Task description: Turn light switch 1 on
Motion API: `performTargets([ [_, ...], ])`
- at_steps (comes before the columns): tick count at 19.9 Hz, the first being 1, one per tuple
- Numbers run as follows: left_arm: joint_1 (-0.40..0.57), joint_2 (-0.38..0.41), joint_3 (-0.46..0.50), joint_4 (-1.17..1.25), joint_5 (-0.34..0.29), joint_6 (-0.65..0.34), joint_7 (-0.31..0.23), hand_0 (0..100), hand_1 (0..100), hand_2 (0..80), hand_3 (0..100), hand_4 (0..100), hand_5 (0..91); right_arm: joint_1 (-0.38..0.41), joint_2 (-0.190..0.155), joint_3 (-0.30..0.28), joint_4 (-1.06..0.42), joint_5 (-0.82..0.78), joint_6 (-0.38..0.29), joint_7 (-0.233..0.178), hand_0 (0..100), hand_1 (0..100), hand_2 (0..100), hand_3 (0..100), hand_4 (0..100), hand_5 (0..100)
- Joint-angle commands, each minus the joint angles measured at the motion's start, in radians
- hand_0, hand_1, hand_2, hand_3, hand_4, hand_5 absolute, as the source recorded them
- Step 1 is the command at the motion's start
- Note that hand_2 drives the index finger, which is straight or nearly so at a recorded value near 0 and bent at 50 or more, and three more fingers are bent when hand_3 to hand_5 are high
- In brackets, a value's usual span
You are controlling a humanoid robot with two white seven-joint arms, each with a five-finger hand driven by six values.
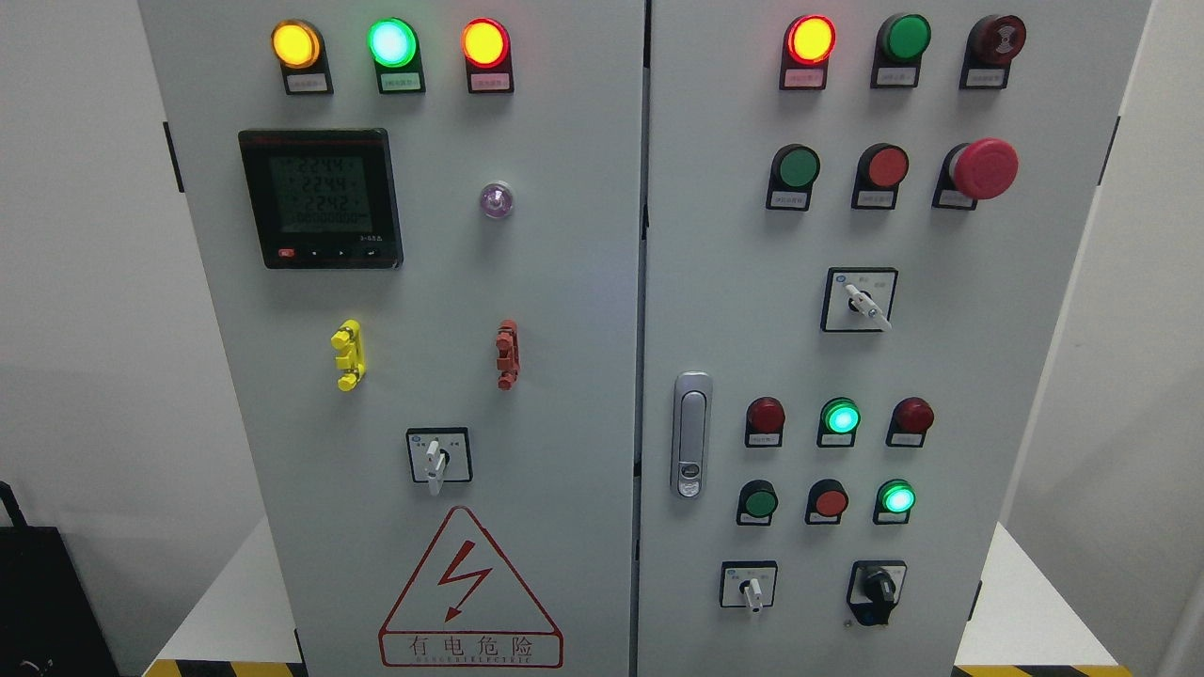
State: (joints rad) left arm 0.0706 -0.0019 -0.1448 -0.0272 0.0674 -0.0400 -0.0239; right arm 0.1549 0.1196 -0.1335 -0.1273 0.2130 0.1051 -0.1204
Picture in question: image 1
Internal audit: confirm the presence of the white rotary switch door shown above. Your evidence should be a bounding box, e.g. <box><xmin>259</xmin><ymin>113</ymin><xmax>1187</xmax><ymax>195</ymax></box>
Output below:
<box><xmin>405</xmin><ymin>426</ymin><xmax>473</xmax><ymax>496</ymax></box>

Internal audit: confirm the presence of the grey electrical cabinet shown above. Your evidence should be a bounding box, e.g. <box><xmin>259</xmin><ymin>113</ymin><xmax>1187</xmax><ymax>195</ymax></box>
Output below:
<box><xmin>138</xmin><ymin>1</ymin><xmax>1149</xmax><ymax>676</ymax></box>

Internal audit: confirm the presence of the red plastic terminal clip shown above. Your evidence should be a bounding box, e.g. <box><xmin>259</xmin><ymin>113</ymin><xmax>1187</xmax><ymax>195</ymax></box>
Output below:
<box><xmin>495</xmin><ymin>320</ymin><xmax>521</xmax><ymax>392</ymax></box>

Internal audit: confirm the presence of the clear small light bulb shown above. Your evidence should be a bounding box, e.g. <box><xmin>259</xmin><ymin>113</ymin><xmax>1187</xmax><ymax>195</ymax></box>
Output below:
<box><xmin>479</xmin><ymin>181</ymin><xmax>515</xmax><ymax>220</ymax></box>

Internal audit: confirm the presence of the dark red indicator left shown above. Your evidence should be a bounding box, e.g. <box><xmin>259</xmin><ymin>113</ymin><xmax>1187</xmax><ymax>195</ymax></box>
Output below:
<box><xmin>744</xmin><ymin>396</ymin><xmax>786</xmax><ymax>449</ymax></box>

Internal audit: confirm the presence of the dark red indicator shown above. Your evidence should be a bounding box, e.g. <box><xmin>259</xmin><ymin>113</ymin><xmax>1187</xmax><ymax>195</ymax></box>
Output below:
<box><xmin>744</xmin><ymin>396</ymin><xmax>786</xmax><ymax>449</ymax></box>
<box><xmin>885</xmin><ymin>396</ymin><xmax>936</xmax><ymax>449</ymax></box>

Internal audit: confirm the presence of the green push button lower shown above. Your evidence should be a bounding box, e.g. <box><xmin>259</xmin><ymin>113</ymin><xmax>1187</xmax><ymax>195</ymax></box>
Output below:
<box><xmin>736</xmin><ymin>479</ymin><xmax>779</xmax><ymax>526</ymax></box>

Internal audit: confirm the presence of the lit green indicator middle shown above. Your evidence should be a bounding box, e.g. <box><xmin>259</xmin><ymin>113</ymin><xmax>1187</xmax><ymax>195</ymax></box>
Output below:
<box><xmin>816</xmin><ymin>396</ymin><xmax>861</xmax><ymax>449</ymax></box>

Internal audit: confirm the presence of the yellow plastic terminal clip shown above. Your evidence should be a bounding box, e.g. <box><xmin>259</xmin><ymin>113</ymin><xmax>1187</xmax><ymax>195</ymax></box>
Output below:
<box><xmin>330</xmin><ymin>320</ymin><xmax>367</xmax><ymax>392</ymax></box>

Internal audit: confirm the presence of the green push button upper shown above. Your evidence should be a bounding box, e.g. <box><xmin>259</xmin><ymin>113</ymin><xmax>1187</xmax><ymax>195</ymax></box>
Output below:
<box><xmin>765</xmin><ymin>143</ymin><xmax>821</xmax><ymax>212</ymax></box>

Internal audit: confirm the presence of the red push button lower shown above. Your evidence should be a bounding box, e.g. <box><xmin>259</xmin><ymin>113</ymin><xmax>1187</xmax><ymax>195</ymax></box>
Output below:
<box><xmin>804</xmin><ymin>479</ymin><xmax>848</xmax><ymax>526</ymax></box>

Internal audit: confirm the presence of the red push button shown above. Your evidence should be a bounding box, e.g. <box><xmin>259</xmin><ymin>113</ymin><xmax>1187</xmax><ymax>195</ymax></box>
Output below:
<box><xmin>850</xmin><ymin>143</ymin><xmax>909</xmax><ymax>211</ymax></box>
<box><xmin>804</xmin><ymin>479</ymin><xmax>848</xmax><ymax>526</ymax></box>

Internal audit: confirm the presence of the red electric hazard warning sticker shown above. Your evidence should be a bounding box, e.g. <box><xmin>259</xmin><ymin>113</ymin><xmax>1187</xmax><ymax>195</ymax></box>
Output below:
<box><xmin>378</xmin><ymin>506</ymin><xmax>563</xmax><ymax>669</ymax></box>

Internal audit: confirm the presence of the black digital power meter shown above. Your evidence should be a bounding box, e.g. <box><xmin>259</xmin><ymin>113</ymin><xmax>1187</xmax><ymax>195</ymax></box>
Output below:
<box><xmin>238</xmin><ymin>128</ymin><xmax>405</xmax><ymax>270</ymax></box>

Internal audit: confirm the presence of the red indicator light left door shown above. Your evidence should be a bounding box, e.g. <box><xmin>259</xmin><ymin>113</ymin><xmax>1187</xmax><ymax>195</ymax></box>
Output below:
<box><xmin>461</xmin><ymin>17</ymin><xmax>515</xmax><ymax>93</ymax></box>

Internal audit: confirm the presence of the red indicator light door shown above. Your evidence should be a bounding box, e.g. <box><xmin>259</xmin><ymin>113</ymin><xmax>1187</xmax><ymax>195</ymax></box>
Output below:
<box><xmin>461</xmin><ymin>17</ymin><xmax>515</xmax><ymax>93</ymax></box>
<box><xmin>779</xmin><ymin>14</ymin><xmax>837</xmax><ymax>92</ymax></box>

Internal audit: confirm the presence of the dark red indicator right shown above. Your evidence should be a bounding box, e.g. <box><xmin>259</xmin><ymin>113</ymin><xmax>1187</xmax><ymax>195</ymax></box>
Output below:
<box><xmin>885</xmin><ymin>396</ymin><xmax>936</xmax><ymax>449</ymax></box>

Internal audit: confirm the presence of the red push button upper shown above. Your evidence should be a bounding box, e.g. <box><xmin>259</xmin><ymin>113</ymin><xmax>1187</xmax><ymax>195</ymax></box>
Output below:
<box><xmin>850</xmin><ymin>143</ymin><xmax>909</xmax><ymax>211</ymax></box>

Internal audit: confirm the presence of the lit green push button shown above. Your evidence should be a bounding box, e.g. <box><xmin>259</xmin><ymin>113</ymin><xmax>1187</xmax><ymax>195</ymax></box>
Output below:
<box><xmin>873</xmin><ymin>479</ymin><xmax>916</xmax><ymax>526</ymax></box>

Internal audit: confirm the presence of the green indicator light top left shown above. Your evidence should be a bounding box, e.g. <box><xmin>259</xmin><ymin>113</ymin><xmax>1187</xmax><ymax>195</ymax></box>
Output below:
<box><xmin>367</xmin><ymin>17</ymin><xmax>426</xmax><ymax>94</ymax></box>

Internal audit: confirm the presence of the red indicator light right door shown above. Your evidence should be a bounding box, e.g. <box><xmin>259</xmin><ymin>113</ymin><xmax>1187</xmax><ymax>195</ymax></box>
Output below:
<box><xmin>779</xmin><ymin>14</ymin><xmax>837</xmax><ymax>92</ymax></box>

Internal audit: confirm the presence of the red emergency stop mushroom button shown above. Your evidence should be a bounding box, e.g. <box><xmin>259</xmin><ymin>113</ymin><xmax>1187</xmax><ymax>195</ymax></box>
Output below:
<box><xmin>932</xmin><ymin>137</ymin><xmax>1020</xmax><ymax>211</ymax></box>

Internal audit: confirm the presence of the yellow indicator light top left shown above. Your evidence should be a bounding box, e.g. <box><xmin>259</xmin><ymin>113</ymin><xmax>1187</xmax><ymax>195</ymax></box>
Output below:
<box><xmin>271</xmin><ymin>19</ymin><xmax>334</xmax><ymax>95</ymax></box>

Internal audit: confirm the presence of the green unlit indicator top right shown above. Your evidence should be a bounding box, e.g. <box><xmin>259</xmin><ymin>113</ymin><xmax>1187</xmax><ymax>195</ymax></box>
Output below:
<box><xmin>870</xmin><ymin>13</ymin><xmax>932</xmax><ymax>88</ymax></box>

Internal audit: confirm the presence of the dark red buzzer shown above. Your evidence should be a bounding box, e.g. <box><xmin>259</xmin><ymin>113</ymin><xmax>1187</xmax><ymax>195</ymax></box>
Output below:
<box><xmin>960</xmin><ymin>14</ymin><xmax>1027</xmax><ymax>90</ymax></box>

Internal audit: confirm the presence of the silver door lock handle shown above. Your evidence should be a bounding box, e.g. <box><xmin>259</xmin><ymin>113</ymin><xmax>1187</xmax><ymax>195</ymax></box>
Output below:
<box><xmin>671</xmin><ymin>371</ymin><xmax>713</xmax><ymax>498</ymax></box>

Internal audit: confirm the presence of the white rotary switch right upper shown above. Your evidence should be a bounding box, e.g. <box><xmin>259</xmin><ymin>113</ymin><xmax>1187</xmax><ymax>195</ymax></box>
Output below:
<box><xmin>820</xmin><ymin>267</ymin><xmax>898</xmax><ymax>332</ymax></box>

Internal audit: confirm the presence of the white rotary switch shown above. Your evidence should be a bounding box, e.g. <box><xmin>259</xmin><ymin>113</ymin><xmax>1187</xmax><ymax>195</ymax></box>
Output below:
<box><xmin>820</xmin><ymin>267</ymin><xmax>898</xmax><ymax>332</ymax></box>
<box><xmin>720</xmin><ymin>560</ymin><xmax>778</xmax><ymax>614</ymax></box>

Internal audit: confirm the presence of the white rotary switch lower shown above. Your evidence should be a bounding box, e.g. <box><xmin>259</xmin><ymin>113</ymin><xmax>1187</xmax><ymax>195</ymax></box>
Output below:
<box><xmin>720</xmin><ymin>560</ymin><xmax>778</xmax><ymax>614</ymax></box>

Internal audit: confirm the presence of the black rotary selector switch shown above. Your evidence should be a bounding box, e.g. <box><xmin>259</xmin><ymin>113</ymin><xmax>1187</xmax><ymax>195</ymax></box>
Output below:
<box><xmin>846</xmin><ymin>560</ymin><xmax>908</xmax><ymax>626</ymax></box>

